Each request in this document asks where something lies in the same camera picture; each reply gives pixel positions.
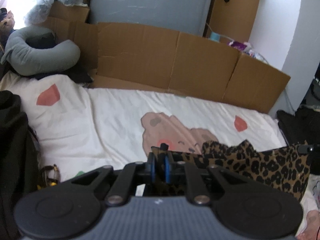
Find leopard print garment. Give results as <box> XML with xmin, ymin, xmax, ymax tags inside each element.
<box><xmin>151</xmin><ymin>139</ymin><xmax>312</xmax><ymax>203</ymax></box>

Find black folded clothes stack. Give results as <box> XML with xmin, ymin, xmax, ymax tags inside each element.
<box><xmin>276</xmin><ymin>105</ymin><xmax>319</xmax><ymax>145</ymax></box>

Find black clothes pile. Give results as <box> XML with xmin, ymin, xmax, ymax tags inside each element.
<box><xmin>1</xmin><ymin>90</ymin><xmax>39</xmax><ymax>239</ymax></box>

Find white cartoon bear bedsheet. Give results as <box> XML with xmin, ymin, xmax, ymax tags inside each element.
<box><xmin>0</xmin><ymin>71</ymin><xmax>320</xmax><ymax>235</ymax></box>

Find pink purple plastic packet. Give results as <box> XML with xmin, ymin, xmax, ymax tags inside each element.
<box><xmin>228</xmin><ymin>41</ymin><xmax>247</xmax><ymax>51</ymax></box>

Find brown cardboard sheet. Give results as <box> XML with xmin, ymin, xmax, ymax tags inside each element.
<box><xmin>42</xmin><ymin>2</ymin><xmax>290</xmax><ymax>113</ymax></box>

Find light blue bottle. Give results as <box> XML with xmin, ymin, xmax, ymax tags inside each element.
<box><xmin>209</xmin><ymin>31</ymin><xmax>220</xmax><ymax>42</ymax></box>

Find upright brown cardboard panel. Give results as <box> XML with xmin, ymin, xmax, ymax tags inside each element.
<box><xmin>203</xmin><ymin>0</ymin><xmax>260</xmax><ymax>42</ymax></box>

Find grey U-shaped neck pillow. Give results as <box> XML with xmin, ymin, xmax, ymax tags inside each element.
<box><xmin>1</xmin><ymin>25</ymin><xmax>81</xmax><ymax>76</ymax></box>

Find grey mattress board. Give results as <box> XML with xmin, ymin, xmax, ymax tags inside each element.
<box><xmin>89</xmin><ymin>0</ymin><xmax>211</xmax><ymax>36</ymax></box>

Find white cable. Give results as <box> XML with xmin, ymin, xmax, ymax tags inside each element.
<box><xmin>206</xmin><ymin>22</ymin><xmax>270</xmax><ymax>65</ymax></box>

